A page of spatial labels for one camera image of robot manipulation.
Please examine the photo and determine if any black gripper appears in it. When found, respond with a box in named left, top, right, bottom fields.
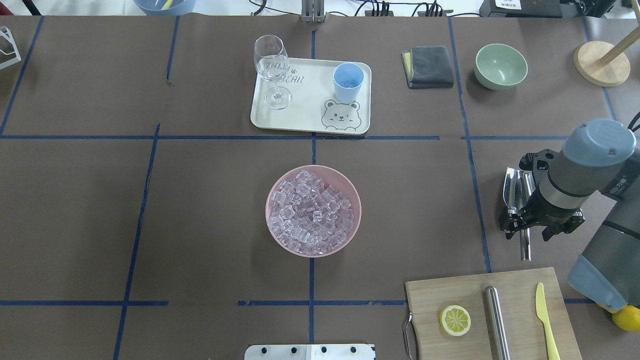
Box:
left=498, top=149, right=586, bottom=242

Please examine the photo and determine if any metal ice scoop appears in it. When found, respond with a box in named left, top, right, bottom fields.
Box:
left=502, top=167, right=537, bottom=262

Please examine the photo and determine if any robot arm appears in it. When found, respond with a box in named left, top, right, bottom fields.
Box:
left=498, top=116, right=639, bottom=313

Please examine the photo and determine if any clear ice cubes pile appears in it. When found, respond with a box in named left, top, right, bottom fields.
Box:
left=268, top=170, right=356, bottom=255

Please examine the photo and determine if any light blue cup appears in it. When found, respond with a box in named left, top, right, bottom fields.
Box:
left=333, top=63, right=365, bottom=104

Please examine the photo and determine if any yellow plastic knife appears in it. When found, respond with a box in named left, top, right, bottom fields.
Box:
left=534, top=282, right=561, bottom=360

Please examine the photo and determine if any lemon half slice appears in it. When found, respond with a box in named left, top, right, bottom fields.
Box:
left=439, top=304, right=472, bottom=337

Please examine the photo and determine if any steel cylinder rod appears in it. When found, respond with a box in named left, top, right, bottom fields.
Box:
left=484, top=285, right=512, bottom=360

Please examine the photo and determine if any green bowl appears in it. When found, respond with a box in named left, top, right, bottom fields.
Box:
left=474, top=43, right=529, bottom=91

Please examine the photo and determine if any wooden mug tree stand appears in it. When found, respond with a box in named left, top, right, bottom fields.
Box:
left=573, top=27, right=640, bottom=87

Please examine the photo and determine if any grey folded cloth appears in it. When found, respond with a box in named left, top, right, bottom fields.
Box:
left=401, top=46, right=454, bottom=89

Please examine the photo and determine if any pink bowl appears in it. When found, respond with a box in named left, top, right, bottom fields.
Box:
left=265, top=165, right=362, bottom=258

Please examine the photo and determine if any cream bear tray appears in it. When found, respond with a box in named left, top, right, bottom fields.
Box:
left=250, top=57, right=371, bottom=136

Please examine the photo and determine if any clear wine glass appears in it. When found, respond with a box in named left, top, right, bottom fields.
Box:
left=253, top=34, right=291, bottom=110

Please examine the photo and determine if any blue bowl with fork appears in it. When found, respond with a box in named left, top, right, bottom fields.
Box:
left=133, top=0, right=197, bottom=16

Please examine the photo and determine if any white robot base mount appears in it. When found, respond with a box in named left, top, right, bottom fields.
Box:
left=244, top=343, right=377, bottom=360

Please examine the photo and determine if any white wire cup rack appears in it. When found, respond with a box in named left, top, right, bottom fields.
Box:
left=0, top=26, right=22, bottom=69

